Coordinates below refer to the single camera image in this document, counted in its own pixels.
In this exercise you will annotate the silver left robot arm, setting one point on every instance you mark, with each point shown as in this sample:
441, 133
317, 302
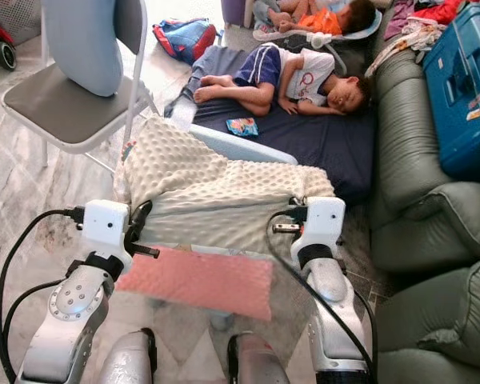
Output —
76, 304

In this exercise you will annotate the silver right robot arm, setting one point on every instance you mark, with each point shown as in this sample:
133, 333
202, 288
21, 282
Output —
336, 352

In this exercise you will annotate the pink pillow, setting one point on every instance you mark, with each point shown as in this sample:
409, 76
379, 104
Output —
192, 280

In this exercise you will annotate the green leather sofa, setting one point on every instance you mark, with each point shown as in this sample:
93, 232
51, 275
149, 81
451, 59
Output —
404, 128

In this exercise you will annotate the navy blue mattress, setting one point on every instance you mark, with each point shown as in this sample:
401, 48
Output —
328, 144

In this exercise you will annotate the small blue snack packet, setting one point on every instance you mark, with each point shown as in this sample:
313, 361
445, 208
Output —
242, 126

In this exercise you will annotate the silver left robot leg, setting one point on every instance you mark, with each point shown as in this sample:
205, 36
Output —
124, 360

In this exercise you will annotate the silver robot leg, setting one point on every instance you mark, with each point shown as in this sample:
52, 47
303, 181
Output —
124, 360
260, 364

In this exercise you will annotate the grey folding chair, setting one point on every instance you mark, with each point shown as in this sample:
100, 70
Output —
64, 108

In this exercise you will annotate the silver right robot leg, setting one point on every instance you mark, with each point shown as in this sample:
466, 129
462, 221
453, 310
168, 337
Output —
260, 364

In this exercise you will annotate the white baby bouncer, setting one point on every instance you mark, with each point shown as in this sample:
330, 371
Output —
296, 36

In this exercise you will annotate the light blue cushion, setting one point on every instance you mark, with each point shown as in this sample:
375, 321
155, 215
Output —
84, 48

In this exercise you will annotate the blue and red backpack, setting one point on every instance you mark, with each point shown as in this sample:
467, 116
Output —
182, 40

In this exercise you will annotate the child in orange shirt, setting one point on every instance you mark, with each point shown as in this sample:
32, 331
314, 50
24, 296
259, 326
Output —
324, 20

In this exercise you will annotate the blue plastic case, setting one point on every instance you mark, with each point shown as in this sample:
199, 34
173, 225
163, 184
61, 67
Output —
460, 88

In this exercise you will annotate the white patterned cloth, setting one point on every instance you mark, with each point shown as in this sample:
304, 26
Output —
420, 34

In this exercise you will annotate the black and red stroller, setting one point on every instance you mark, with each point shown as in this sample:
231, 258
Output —
0, 54

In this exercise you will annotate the purple cloth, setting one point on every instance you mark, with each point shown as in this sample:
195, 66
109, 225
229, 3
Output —
400, 14

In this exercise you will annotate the bright red cloth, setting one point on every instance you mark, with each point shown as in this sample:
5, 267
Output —
444, 10

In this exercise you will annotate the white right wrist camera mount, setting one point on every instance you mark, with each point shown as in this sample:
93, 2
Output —
324, 220

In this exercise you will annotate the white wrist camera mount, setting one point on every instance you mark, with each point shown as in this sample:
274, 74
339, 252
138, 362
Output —
106, 228
324, 220

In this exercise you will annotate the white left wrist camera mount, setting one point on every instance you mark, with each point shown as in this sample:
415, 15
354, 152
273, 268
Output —
106, 228

